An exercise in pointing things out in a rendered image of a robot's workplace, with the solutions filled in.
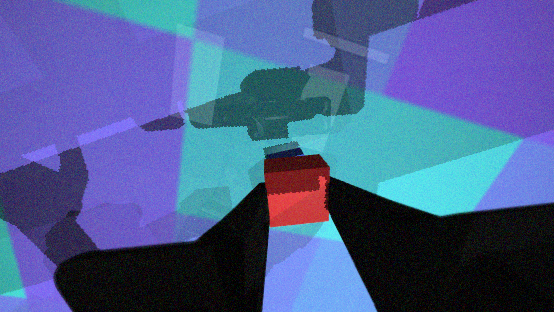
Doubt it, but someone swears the red block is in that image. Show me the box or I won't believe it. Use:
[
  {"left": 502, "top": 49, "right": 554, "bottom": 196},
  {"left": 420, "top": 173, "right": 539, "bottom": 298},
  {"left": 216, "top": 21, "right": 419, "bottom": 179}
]
[{"left": 264, "top": 154, "right": 330, "bottom": 227}]

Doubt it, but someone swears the blue studded block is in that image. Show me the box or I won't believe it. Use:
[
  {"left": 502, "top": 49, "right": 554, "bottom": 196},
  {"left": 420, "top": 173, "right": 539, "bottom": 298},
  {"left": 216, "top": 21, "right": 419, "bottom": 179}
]
[{"left": 267, "top": 148, "right": 304, "bottom": 159}]

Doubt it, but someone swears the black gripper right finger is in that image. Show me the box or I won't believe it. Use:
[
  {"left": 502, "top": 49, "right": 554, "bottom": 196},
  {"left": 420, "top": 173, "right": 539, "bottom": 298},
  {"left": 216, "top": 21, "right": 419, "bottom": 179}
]
[{"left": 328, "top": 176, "right": 554, "bottom": 312}]

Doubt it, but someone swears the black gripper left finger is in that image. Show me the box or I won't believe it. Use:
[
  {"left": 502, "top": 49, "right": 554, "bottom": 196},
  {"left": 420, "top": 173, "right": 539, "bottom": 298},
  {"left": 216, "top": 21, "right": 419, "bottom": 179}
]
[{"left": 53, "top": 182, "right": 270, "bottom": 312}]

